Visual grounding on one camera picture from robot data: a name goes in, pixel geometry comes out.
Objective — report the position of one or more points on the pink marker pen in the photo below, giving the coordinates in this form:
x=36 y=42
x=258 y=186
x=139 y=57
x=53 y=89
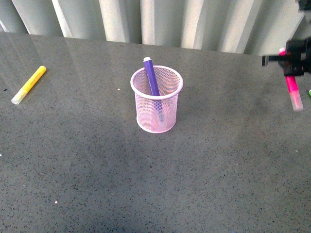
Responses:
x=292 y=86

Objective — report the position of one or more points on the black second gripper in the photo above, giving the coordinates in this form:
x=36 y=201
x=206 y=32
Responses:
x=297 y=58

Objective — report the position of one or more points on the yellow marker pen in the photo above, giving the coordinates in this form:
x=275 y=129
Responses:
x=26 y=88

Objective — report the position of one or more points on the purple marker pen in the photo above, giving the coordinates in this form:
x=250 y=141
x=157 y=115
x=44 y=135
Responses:
x=149 y=70

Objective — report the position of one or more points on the grey pleated curtain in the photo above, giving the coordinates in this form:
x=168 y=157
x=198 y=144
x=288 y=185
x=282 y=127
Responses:
x=239 y=26

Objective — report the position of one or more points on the pink mesh pen cup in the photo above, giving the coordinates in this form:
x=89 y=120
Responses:
x=157 y=114

